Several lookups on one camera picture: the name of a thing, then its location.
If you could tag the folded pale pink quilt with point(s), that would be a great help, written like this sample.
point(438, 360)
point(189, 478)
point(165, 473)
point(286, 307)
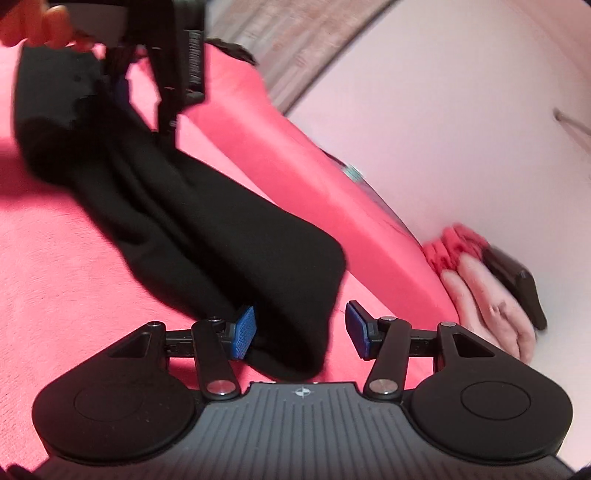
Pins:
point(489, 304)

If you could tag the floral lace curtain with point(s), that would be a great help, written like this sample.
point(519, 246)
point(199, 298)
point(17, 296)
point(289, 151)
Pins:
point(295, 41)

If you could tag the black pants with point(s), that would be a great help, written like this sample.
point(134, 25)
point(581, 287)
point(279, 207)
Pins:
point(184, 221)

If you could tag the dark cloth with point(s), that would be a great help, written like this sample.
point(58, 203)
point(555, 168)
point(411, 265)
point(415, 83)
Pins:
point(233, 50)

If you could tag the folded red blanket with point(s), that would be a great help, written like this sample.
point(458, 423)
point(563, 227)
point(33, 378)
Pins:
point(455, 247)

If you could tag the red bed sheet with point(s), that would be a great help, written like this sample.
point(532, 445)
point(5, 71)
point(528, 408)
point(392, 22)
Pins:
point(258, 120)

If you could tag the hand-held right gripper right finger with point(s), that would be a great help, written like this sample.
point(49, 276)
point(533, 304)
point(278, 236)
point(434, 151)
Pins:
point(358, 330)

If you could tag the pink fleece blanket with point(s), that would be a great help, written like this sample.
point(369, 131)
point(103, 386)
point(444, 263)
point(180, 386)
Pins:
point(69, 258)

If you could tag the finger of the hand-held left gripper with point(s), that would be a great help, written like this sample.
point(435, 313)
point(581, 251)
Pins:
point(166, 120)
point(122, 90)

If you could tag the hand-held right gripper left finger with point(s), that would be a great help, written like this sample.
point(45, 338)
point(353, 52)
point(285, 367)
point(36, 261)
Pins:
point(242, 332)

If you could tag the person's left hand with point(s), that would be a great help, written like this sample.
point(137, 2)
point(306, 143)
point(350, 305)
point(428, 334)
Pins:
point(46, 23)

